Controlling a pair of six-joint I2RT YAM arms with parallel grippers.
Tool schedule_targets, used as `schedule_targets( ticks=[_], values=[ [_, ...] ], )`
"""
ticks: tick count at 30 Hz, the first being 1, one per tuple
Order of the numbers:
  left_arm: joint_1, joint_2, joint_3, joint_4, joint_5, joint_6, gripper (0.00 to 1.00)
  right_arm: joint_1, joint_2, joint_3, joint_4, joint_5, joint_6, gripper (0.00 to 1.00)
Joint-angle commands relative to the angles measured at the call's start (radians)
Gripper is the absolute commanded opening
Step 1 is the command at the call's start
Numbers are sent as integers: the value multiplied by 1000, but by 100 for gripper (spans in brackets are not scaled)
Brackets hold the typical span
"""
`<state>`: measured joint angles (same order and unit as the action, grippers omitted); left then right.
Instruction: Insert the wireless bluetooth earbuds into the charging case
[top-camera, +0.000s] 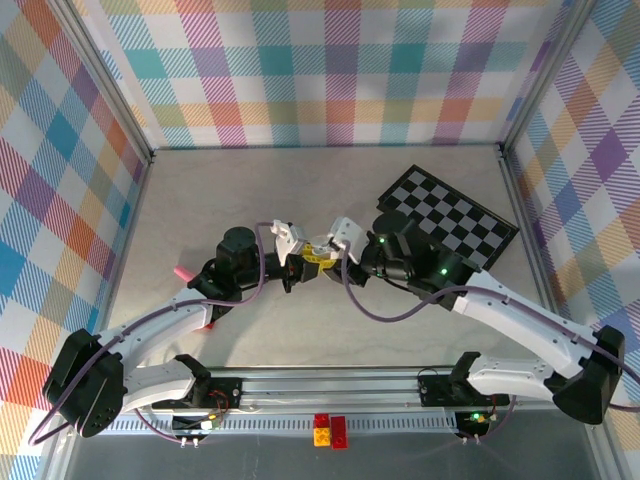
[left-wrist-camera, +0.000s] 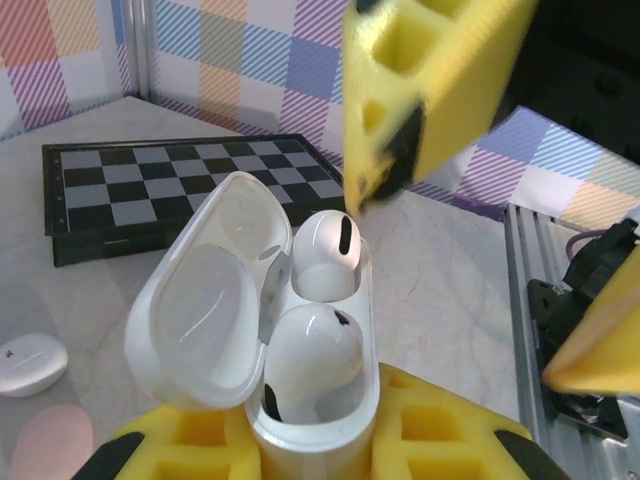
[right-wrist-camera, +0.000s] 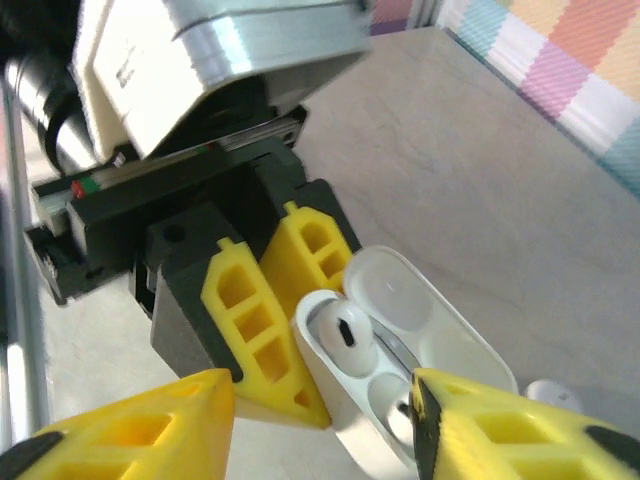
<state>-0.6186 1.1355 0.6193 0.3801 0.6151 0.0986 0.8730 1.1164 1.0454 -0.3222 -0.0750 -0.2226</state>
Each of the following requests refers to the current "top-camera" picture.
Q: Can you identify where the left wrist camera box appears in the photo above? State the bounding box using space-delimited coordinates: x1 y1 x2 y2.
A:
269 219 307 266

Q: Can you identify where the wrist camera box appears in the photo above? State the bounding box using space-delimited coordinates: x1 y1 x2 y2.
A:
327 215 362 265
269 219 307 266

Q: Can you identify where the black electronics box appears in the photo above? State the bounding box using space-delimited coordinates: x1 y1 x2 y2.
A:
172 413 221 435
454 410 490 434

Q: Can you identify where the aluminium mounting rail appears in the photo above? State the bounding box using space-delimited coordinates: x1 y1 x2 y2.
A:
54 364 606 416

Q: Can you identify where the aluminium frame post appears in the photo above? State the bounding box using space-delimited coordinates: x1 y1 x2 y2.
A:
49 0 156 166
497 0 601 161

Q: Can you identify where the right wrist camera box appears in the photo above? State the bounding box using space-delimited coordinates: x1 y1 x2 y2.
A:
327 215 362 265

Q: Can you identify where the perforated grey cable duct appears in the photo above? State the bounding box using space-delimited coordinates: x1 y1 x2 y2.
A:
77 417 461 436

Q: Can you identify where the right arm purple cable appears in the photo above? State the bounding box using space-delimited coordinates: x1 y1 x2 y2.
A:
341 239 640 445

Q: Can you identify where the long red toy brick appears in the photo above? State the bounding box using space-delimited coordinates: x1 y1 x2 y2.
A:
330 415 348 450

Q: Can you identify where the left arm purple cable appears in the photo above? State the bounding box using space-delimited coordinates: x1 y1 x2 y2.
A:
28 219 276 447

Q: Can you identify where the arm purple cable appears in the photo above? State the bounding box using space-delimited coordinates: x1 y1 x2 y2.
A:
28 219 276 447
341 239 640 445

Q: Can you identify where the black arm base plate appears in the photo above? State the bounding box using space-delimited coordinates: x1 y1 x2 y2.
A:
417 372 511 407
151 377 244 412

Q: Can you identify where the black and white chessboard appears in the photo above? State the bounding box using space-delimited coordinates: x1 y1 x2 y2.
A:
375 164 521 274

